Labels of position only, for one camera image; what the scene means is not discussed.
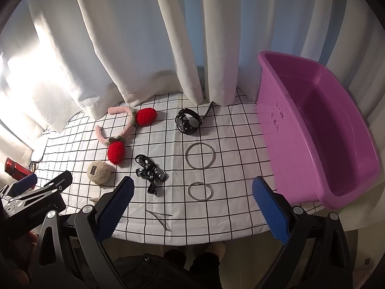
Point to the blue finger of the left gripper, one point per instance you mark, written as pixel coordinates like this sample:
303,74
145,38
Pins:
24,184
59,183

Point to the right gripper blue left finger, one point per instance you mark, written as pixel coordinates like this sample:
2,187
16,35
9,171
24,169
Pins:
96,223

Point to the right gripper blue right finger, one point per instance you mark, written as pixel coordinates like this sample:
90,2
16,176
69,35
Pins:
314,251

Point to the beige round plush pouch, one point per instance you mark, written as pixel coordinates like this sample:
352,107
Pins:
99,172

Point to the thin metal hair pin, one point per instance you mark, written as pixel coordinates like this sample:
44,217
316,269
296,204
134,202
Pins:
161,218

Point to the small silver bangle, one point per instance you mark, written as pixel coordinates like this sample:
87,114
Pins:
200,192

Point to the large silver bangle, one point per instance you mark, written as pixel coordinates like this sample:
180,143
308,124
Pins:
200,156

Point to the black wrist watch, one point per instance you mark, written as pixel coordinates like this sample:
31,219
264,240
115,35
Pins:
189,121

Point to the left human hand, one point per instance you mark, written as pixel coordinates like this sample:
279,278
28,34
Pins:
21,256

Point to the red metal bottle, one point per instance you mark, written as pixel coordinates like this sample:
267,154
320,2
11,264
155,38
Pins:
15,170

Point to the purple plastic bin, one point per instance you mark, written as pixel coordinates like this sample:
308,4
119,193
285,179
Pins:
319,146

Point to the white black grid tablecloth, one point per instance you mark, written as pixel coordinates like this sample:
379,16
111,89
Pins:
155,160

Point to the white curtain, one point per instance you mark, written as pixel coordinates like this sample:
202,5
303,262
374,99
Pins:
59,57

